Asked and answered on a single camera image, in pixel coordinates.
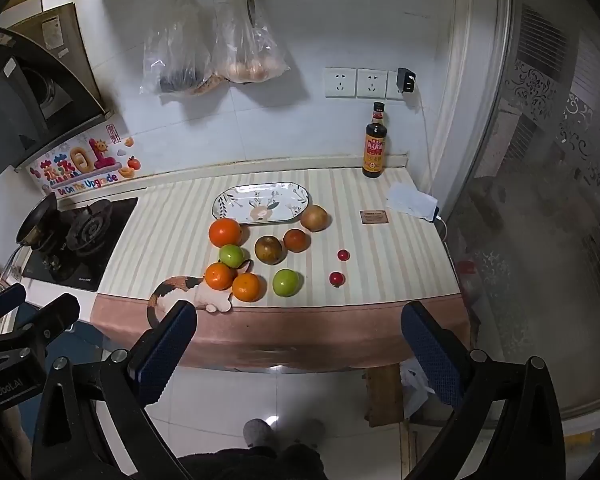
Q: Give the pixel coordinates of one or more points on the frosted glass sliding door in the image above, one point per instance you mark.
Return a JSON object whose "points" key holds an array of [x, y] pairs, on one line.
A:
{"points": [[540, 185]]}

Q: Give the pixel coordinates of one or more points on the dark soy sauce bottle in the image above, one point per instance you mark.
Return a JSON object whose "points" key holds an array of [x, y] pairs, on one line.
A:
{"points": [[375, 147]]}

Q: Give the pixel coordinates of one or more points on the small brown card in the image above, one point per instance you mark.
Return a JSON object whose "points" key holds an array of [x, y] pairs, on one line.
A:
{"points": [[374, 217]]}

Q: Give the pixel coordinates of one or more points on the floral oval ceramic plate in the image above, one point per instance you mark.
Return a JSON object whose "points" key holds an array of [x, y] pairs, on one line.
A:
{"points": [[260, 202]]}

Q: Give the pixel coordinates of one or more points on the clear plastic bag dark contents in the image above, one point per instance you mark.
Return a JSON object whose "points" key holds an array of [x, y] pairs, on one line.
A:
{"points": [[177, 55]]}

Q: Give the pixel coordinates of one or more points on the large orange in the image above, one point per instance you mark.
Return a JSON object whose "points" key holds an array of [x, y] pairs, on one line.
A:
{"points": [[225, 232]]}

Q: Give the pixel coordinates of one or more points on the clear plastic bag with eggs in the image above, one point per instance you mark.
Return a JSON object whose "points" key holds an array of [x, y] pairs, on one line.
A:
{"points": [[247, 50]]}

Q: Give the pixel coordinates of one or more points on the black gas stove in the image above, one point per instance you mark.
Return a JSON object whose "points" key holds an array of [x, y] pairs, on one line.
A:
{"points": [[105, 230]]}

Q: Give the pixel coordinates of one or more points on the white wall socket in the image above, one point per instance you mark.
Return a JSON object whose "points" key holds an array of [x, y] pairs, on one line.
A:
{"points": [[340, 82], [371, 83], [392, 90]]}

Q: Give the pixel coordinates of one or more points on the wooden stool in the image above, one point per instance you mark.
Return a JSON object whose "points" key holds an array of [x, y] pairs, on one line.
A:
{"points": [[384, 395]]}

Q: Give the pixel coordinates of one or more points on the yellowish red apple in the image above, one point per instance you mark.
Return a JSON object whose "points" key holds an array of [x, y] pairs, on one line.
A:
{"points": [[314, 218]]}

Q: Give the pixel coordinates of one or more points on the white plastic bag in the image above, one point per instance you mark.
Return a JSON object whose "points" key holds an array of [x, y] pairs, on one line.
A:
{"points": [[416, 385]]}

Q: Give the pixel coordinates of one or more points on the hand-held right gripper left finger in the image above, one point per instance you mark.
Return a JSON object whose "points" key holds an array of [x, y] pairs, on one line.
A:
{"points": [[166, 355]]}

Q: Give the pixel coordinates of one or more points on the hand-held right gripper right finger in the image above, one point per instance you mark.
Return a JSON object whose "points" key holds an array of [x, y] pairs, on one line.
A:
{"points": [[430, 355]]}

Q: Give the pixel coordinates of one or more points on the black frying pan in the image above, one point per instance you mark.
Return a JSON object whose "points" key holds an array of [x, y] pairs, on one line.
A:
{"points": [[37, 220]]}

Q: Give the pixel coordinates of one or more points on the dark red-brown apple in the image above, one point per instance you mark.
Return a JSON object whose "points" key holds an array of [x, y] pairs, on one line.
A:
{"points": [[269, 250]]}

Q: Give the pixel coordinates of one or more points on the cherry tomato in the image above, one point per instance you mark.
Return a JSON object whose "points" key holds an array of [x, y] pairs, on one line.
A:
{"points": [[336, 278], [343, 255]]}

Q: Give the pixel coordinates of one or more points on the green apple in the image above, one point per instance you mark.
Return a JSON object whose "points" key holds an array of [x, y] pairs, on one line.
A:
{"points": [[231, 256], [286, 283]]}

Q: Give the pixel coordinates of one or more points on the black range hood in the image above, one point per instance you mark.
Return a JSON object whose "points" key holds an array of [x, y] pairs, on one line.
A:
{"points": [[10, 105]]}

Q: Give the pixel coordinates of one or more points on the person's dark clothing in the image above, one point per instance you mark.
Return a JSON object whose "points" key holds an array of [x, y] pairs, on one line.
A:
{"points": [[250, 466]]}

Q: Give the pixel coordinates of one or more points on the colourful wall sticker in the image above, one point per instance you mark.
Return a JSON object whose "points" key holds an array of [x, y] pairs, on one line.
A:
{"points": [[80, 165]]}

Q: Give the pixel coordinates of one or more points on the small orange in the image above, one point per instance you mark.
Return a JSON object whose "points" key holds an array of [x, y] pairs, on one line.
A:
{"points": [[219, 276], [248, 287]]}

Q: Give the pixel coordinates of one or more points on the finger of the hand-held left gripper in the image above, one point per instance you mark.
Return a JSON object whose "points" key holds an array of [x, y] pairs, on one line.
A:
{"points": [[2, 302], [55, 316]]}

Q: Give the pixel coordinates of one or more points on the grey slipper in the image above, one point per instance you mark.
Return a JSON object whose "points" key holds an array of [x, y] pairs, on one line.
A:
{"points": [[259, 432]]}

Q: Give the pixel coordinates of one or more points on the orange-red apple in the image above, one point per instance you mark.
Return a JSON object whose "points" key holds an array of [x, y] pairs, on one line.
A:
{"points": [[297, 240]]}

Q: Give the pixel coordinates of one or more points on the black plug charger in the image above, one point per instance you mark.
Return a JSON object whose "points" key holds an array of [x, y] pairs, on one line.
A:
{"points": [[406, 80]]}

